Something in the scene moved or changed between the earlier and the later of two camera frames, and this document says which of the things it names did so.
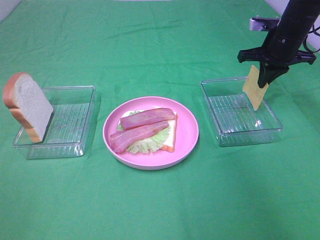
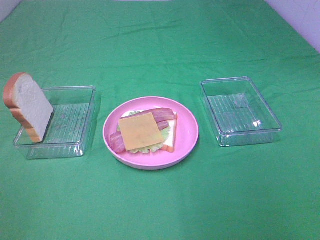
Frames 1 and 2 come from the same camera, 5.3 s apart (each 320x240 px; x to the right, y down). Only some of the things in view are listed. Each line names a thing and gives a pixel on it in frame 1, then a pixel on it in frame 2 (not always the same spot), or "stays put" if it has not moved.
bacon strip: x=147 y=117 stays put
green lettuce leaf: x=152 y=143 stays put
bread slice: x=169 y=146 stays put
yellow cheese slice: x=252 y=89 to x=140 y=131
